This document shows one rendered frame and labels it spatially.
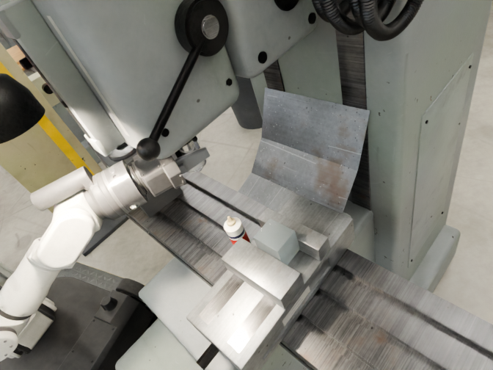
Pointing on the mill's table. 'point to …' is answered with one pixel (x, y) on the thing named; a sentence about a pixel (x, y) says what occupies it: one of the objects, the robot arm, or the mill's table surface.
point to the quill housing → (141, 66)
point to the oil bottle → (235, 230)
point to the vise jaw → (263, 272)
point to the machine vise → (323, 253)
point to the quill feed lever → (196, 22)
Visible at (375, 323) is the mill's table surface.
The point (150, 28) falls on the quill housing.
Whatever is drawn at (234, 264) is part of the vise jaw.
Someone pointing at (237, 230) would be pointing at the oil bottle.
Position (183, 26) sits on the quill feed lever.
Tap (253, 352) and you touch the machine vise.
